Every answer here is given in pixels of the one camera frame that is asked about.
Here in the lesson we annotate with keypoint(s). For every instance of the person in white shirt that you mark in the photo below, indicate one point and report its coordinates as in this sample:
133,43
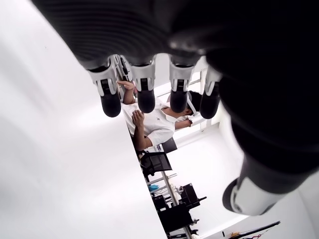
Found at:
159,124

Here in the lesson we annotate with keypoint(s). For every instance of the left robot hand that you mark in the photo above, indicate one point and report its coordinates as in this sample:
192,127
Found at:
224,49

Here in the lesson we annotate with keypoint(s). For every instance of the dark grey flat panel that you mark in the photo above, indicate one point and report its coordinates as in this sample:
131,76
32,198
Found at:
171,145

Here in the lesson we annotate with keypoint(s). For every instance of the white ladder rail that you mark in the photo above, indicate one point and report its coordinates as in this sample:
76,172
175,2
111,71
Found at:
168,185

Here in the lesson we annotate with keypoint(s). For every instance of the white VR headset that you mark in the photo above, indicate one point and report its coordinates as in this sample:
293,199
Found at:
192,107

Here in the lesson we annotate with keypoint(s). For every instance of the black folding chair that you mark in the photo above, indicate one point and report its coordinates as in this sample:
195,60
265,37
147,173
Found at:
157,162

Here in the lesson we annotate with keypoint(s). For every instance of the blue cloth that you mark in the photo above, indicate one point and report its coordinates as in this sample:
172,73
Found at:
154,187

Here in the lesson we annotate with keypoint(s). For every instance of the black machine block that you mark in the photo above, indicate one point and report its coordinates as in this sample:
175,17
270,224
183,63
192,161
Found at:
191,194

